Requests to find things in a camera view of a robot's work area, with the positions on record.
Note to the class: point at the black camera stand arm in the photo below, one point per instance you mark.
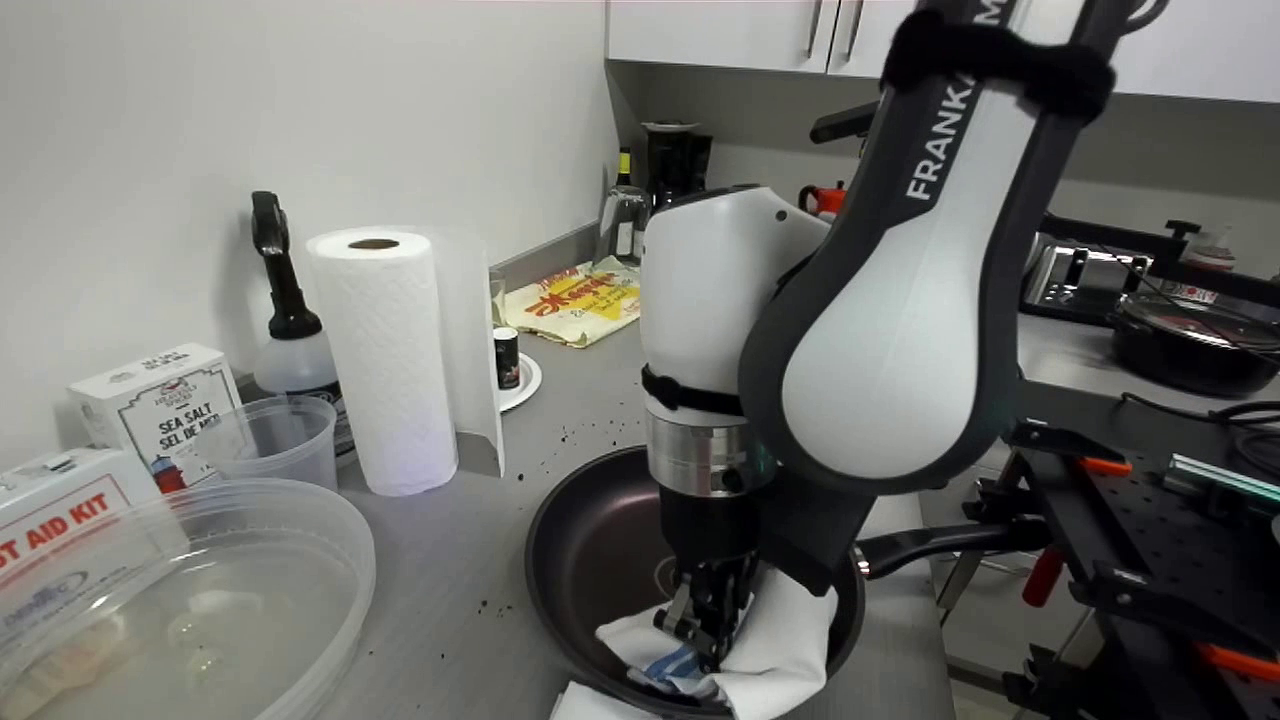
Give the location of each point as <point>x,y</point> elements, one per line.
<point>1171,254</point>

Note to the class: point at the yellow printed cloth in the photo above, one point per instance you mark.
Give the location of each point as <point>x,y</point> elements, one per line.
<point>578,307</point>

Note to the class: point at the black breadboard table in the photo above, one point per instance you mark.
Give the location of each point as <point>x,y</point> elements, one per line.
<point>1166,528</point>

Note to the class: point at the silver toaster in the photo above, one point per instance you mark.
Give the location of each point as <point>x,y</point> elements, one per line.
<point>1080,283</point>

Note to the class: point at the white paper towel roll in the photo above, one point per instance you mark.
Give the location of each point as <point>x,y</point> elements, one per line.
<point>383,318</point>

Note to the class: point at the clear plastic bowl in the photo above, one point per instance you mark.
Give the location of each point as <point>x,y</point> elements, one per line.
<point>232,603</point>

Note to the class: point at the white round tray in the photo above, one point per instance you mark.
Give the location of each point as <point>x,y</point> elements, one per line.
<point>526,388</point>

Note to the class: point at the white cloth with blue stripes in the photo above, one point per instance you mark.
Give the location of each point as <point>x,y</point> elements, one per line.
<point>774,665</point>

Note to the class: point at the sea salt box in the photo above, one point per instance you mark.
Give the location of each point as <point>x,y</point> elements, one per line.
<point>159,408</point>

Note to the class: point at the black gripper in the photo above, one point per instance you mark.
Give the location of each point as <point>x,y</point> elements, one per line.
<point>716,549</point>

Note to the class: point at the black coffee maker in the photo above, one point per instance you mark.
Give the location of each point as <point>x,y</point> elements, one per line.
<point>672,163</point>

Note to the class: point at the dark round pan on stove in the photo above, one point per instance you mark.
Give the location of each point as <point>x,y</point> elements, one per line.
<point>1199,342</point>

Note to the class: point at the black spray bottle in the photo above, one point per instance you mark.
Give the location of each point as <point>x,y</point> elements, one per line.
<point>293,349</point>

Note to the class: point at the clear measuring cup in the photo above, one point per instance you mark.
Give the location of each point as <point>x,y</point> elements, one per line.
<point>279,437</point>

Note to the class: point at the first aid kit box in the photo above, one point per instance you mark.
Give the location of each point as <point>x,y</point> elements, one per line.
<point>76,526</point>

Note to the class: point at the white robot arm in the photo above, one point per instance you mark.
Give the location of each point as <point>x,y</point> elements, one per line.
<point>803,368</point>

